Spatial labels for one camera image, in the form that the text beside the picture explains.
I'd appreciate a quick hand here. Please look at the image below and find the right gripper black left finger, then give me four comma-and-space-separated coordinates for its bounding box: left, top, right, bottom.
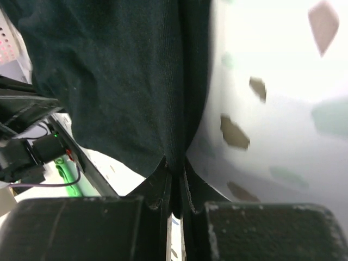
1, 160, 172, 260

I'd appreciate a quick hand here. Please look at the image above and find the white laundry basket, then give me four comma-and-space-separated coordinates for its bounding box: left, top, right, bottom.
1, 10, 32, 84

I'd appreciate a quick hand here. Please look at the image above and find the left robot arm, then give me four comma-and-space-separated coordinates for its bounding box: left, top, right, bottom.
1, 76, 117, 196

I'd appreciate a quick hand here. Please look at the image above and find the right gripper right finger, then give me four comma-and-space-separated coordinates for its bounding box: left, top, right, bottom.
180, 161, 347, 260

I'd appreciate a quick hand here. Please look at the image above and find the black t-shirt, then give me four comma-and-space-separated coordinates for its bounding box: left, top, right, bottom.
5, 0, 215, 218

